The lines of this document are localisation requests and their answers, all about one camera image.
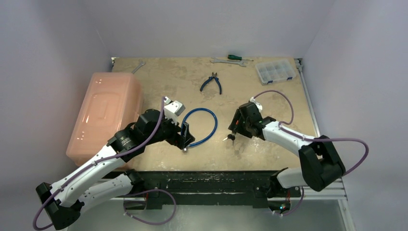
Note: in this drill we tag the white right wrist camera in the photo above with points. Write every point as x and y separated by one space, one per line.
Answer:
258 105

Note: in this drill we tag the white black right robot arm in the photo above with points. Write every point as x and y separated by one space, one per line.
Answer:
320 163

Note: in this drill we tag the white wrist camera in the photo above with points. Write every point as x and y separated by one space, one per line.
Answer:
258 105
173 109

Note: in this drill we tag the green-handled screwdriver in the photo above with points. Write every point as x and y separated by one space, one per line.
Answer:
237 58

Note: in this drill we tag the black-headed key bunch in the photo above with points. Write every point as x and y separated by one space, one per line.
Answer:
230 137

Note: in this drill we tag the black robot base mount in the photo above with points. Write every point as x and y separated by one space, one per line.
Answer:
255 188

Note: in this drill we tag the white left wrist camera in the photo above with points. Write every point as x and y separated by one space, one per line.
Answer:
173 109

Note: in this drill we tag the pink plastic storage box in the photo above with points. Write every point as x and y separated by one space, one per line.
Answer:
112 101

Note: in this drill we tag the clear plastic organizer box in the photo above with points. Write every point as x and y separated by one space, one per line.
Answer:
275 71

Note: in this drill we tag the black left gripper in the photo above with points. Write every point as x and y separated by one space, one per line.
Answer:
177 139

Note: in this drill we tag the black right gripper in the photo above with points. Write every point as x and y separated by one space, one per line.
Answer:
241 117

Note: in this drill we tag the blue cable lock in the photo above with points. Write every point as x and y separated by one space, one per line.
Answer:
203 125

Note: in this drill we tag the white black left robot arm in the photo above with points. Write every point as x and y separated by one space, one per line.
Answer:
65 200

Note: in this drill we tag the silver wrench near screwdriver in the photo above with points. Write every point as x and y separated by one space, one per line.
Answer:
216 60

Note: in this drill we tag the small silver wrench left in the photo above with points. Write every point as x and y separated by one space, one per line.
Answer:
142 63

